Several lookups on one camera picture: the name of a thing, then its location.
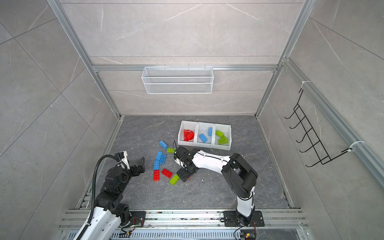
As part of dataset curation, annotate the red arch lego piece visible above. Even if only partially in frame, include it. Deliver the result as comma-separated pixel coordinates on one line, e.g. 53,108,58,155
184,130,195,142

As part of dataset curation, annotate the green lego brick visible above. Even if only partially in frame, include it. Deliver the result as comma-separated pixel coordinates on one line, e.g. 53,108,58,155
216,130,225,138
169,174,180,186
218,137,229,145
167,148,176,154

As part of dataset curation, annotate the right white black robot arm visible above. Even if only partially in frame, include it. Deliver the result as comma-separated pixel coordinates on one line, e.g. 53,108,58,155
174,146,258,226

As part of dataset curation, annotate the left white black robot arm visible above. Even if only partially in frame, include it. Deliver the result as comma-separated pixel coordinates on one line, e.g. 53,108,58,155
75,158,146,240

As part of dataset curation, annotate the blue lego brick pair right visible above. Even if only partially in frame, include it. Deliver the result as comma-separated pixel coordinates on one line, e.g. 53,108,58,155
160,154,167,165

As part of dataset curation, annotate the blue lego brick pair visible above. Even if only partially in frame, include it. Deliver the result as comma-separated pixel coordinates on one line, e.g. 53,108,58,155
155,151,163,161
160,154,167,165

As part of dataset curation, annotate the red lego brick upright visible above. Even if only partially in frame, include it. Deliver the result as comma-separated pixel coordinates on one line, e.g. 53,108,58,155
153,170,160,182

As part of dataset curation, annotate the red lego brick small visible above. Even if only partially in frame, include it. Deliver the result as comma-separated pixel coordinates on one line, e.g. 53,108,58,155
162,169,174,179

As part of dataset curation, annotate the white left plastic bin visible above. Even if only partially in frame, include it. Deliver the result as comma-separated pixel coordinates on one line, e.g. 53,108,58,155
178,121,199,146

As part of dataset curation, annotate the white plastic bin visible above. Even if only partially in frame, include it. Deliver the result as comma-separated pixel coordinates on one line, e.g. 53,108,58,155
212,124,232,151
195,122,214,148
178,121,199,146

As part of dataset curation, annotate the blue lego brick pair left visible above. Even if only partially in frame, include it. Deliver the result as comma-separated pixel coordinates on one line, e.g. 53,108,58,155
155,151,163,161

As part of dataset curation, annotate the white middle plastic bin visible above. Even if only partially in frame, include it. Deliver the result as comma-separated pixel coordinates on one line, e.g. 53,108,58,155
195,122,214,148

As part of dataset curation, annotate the white right plastic bin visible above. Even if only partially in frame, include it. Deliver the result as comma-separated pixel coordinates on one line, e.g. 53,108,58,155
212,124,232,151

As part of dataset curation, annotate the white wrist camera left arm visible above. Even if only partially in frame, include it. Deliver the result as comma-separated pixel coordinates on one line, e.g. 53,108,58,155
121,151,130,170

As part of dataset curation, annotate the black corrugated cable hose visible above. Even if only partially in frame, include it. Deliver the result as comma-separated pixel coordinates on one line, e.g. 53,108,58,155
86,154,122,223

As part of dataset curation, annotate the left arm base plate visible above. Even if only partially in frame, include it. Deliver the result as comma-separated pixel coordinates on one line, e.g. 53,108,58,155
120,211,147,227

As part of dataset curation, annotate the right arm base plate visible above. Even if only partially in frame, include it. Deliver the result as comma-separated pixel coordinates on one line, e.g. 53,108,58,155
220,210,265,227

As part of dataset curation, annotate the white wire mesh basket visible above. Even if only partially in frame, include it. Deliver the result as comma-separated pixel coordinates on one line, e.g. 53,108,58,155
142,67,214,95

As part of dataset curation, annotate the black wire hook rack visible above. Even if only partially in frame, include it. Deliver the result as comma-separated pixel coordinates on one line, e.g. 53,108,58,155
284,89,353,168

